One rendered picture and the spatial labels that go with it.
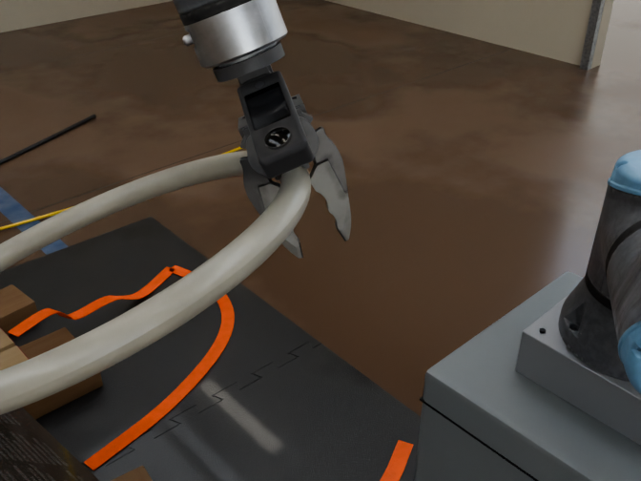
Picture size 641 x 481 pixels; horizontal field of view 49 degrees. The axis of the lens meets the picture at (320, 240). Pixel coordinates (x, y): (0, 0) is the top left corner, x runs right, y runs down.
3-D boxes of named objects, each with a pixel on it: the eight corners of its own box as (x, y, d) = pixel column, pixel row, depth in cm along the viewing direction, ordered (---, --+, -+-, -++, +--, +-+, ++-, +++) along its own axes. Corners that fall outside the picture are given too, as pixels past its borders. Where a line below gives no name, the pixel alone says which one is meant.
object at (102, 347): (-256, 446, 65) (-278, 421, 64) (82, 208, 104) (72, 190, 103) (122, 447, 41) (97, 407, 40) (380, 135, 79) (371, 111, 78)
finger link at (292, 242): (299, 240, 79) (284, 162, 76) (304, 261, 74) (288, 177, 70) (272, 246, 79) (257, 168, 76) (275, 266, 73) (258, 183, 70)
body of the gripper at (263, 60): (320, 142, 77) (279, 36, 73) (330, 162, 69) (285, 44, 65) (256, 168, 77) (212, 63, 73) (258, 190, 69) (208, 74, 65)
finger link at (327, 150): (358, 180, 73) (313, 109, 70) (360, 184, 71) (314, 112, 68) (319, 204, 73) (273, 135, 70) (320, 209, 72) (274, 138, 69)
